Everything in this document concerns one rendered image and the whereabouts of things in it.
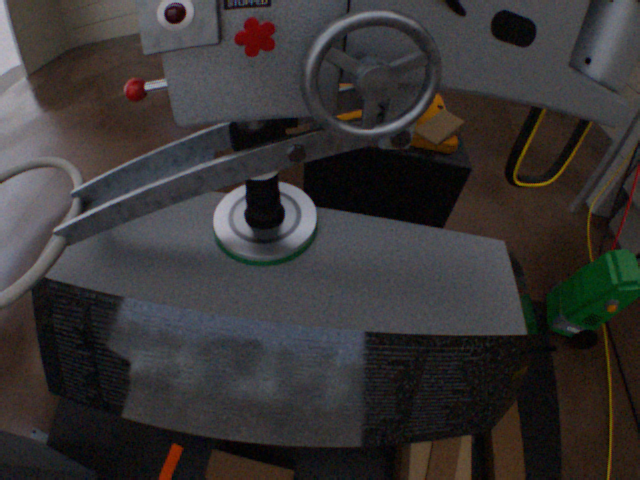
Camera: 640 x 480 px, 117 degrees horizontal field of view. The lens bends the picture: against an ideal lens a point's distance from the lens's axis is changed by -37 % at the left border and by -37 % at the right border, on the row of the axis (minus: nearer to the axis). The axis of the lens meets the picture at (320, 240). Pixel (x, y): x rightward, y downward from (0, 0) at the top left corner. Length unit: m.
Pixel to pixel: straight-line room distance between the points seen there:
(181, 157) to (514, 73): 0.58
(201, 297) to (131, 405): 0.33
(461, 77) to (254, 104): 0.27
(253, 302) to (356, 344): 0.19
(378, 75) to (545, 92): 0.33
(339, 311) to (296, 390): 0.17
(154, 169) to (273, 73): 0.36
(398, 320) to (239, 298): 0.28
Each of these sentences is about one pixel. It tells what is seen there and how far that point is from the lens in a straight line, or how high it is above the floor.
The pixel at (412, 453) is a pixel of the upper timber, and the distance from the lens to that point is 1.17.
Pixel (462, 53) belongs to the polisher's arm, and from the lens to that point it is 0.43.
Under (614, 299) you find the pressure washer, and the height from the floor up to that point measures 0.44.
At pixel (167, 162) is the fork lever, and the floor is 0.97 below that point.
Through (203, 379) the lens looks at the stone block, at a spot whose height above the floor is 0.72.
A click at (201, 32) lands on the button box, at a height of 1.24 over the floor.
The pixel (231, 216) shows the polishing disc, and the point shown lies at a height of 0.85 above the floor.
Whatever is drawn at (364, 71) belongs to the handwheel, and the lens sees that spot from 0.31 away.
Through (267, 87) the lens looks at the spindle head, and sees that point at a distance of 0.36.
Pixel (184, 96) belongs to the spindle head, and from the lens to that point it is 0.37.
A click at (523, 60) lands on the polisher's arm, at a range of 0.50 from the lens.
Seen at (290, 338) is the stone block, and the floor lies 0.80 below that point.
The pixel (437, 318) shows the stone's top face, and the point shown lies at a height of 0.82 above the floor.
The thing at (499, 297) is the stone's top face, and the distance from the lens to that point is 0.69.
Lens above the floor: 1.31
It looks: 51 degrees down
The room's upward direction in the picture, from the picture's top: 6 degrees clockwise
